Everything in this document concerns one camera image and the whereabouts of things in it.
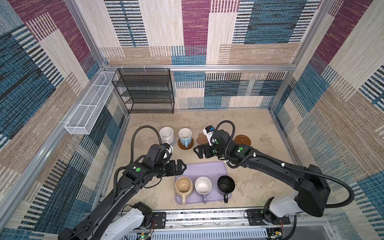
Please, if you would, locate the cork flower shaped coaster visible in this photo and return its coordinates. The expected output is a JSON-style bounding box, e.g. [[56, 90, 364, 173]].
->
[[197, 133, 209, 145]]

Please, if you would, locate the beige mug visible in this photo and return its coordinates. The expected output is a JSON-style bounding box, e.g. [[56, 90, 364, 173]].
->
[[175, 177, 194, 205]]

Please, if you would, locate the brown wooden round coaster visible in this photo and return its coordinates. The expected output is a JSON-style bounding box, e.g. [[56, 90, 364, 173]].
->
[[177, 137, 195, 151]]

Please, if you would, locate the white mug blue handle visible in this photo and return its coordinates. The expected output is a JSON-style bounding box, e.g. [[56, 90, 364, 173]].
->
[[179, 128, 192, 148]]

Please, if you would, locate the dark brown round coaster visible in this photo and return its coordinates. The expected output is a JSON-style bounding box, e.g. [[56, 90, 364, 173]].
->
[[234, 135, 252, 146]]

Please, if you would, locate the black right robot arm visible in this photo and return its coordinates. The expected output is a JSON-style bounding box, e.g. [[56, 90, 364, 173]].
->
[[193, 130, 355, 217]]

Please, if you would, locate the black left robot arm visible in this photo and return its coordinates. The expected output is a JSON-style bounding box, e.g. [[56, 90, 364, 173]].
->
[[58, 144, 187, 240]]

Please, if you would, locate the lavender plastic tray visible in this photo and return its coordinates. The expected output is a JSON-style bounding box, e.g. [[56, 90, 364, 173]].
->
[[175, 161, 228, 205]]

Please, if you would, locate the black mug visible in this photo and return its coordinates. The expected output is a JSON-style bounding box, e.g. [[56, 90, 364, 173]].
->
[[217, 176, 236, 204]]

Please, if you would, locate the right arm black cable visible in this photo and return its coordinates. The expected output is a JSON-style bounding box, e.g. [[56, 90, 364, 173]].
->
[[212, 119, 356, 209]]

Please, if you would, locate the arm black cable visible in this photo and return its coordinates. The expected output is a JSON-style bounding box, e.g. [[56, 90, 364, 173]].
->
[[212, 119, 356, 209], [110, 125, 164, 205]]

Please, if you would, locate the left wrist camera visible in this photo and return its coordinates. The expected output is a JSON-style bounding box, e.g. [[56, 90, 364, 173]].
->
[[163, 143, 173, 157]]

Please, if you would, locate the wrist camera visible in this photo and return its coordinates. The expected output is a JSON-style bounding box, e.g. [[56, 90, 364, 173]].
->
[[203, 126, 215, 146], [163, 143, 173, 157]]

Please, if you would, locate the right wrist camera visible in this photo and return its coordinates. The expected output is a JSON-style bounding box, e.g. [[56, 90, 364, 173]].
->
[[203, 126, 215, 146]]

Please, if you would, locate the white mug purple handle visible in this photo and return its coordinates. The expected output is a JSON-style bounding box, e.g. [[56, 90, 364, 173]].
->
[[195, 177, 213, 204]]

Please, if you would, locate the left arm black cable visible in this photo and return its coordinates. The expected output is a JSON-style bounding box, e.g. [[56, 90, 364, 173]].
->
[[110, 125, 164, 205]]

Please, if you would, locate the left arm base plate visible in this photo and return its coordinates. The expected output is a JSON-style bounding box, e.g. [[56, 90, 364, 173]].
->
[[140, 212, 167, 230]]

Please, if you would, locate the aluminium front rail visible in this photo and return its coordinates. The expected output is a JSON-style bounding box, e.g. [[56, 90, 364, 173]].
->
[[114, 207, 342, 240]]

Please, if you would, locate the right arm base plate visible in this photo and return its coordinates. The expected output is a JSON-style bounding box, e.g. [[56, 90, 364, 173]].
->
[[244, 209, 291, 226]]

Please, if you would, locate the black wire shelf rack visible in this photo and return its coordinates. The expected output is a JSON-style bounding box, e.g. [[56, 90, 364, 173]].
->
[[112, 68, 175, 114]]

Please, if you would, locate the white wire mesh basket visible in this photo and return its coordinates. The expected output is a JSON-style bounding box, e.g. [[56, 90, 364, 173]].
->
[[65, 72, 115, 135]]

